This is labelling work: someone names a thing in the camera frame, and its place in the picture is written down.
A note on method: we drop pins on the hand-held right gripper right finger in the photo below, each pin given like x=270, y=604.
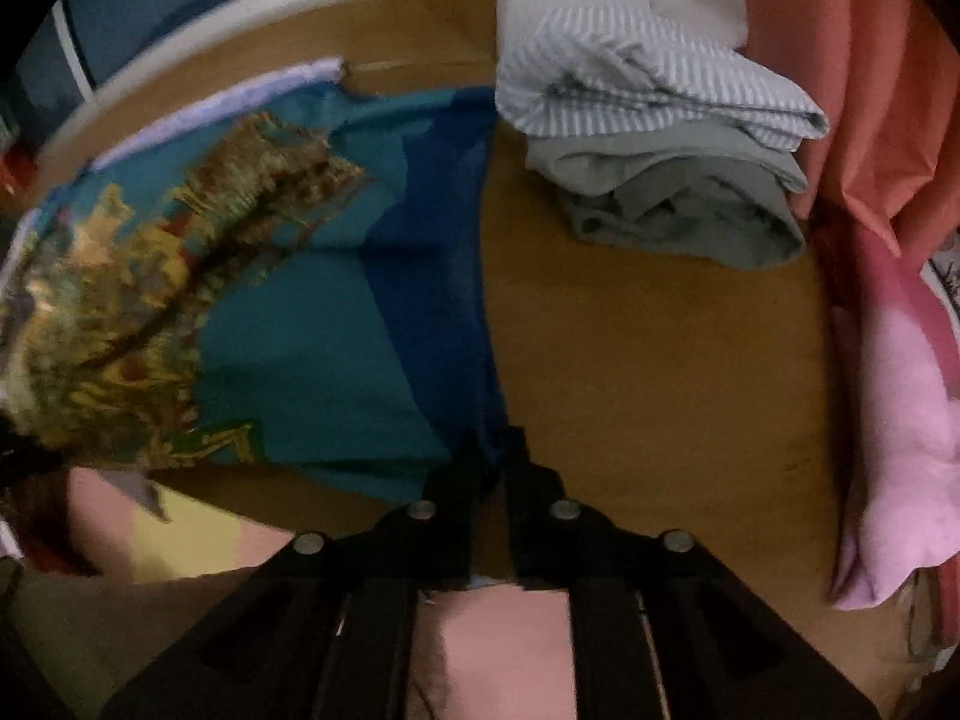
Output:
x=521, y=510

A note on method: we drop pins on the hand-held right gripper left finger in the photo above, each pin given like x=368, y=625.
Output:
x=469, y=510

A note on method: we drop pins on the blue printed cloth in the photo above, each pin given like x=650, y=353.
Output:
x=315, y=330

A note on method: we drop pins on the pink printed bed sheet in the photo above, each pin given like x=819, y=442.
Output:
x=195, y=540

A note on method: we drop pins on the pink cloth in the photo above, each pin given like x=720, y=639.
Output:
x=900, y=427

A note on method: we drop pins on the grey striped folded cloth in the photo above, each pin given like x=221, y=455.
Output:
x=660, y=67

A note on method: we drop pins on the lavender dotted mat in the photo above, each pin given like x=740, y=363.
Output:
x=225, y=94

